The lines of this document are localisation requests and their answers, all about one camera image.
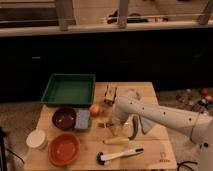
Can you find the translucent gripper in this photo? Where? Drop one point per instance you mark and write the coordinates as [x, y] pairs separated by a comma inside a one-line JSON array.
[[118, 130]]

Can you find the silver fork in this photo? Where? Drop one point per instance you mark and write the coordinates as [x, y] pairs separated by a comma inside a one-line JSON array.
[[105, 125]]

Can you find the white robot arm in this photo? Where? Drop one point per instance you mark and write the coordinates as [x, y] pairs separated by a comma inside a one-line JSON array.
[[198, 127]]

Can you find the dark red bowl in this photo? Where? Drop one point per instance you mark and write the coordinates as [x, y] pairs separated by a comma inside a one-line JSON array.
[[64, 118]]

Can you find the orange red bowl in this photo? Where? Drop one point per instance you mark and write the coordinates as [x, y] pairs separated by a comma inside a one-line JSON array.
[[63, 149]]

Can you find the green chili pepper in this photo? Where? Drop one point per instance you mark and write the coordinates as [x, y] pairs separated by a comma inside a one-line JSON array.
[[135, 127]]

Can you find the red apple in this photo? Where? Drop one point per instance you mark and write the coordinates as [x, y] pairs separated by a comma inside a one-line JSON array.
[[94, 110]]

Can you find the grey folded cloth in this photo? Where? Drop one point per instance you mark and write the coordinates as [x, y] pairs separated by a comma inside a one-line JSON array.
[[146, 124]]

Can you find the black white dish brush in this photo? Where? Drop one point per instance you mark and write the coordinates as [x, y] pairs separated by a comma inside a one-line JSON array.
[[102, 158]]

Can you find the small wooden toy block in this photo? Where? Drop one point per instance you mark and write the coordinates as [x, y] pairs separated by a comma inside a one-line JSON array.
[[110, 94]]

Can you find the blue sponge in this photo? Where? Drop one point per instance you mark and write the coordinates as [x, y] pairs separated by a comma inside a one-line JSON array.
[[82, 120]]

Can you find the wooden board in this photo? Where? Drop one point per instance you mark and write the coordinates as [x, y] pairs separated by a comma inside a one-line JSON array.
[[158, 152]]

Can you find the green plastic tray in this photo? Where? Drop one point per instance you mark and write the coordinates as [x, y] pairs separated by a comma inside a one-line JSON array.
[[75, 90]]

